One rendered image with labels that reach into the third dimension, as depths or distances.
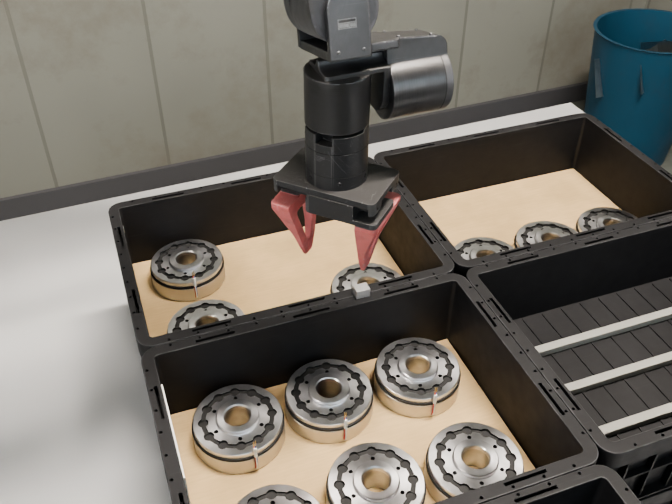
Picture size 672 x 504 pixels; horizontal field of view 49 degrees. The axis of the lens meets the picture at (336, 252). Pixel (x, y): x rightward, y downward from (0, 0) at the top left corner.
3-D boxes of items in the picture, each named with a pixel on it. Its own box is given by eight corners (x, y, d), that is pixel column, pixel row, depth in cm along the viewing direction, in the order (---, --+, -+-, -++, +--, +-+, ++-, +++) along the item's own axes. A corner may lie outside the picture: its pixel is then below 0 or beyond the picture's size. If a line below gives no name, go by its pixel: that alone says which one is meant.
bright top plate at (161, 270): (157, 294, 100) (157, 290, 100) (145, 250, 107) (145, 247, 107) (230, 276, 103) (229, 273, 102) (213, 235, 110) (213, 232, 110)
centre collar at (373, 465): (362, 509, 74) (362, 506, 74) (345, 470, 78) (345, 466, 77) (407, 495, 75) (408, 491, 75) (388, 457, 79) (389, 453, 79)
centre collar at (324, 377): (315, 412, 84) (315, 408, 83) (302, 381, 87) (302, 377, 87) (356, 400, 85) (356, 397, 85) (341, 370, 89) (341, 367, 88)
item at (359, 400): (301, 439, 81) (301, 435, 81) (275, 374, 89) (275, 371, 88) (385, 413, 84) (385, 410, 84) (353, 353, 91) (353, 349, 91)
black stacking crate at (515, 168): (451, 336, 100) (460, 272, 93) (368, 216, 122) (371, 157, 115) (687, 271, 111) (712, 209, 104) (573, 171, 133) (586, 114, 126)
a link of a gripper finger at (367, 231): (334, 235, 77) (334, 158, 71) (398, 253, 75) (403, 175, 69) (304, 273, 72) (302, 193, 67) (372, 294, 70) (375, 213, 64)
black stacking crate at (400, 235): (155, 417, 89) (140, 352, 82) (123, 270, 111) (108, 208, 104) (449, 337, 100) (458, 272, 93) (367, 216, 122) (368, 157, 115)
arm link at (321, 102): (293, 49, 62) (317, 76, 58) (368, 37, 64) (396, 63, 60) (295, 122, 67) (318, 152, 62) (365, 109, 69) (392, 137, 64)
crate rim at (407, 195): (458, 284, 94) (460, 269, 93) (369, 166, 116) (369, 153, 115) (709, 220, 105) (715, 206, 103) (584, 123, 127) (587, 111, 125)
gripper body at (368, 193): (303, 162, 73) (302, 94, 69) (399, 186, 70) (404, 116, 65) (271, 195, 69) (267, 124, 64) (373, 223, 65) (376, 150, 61)
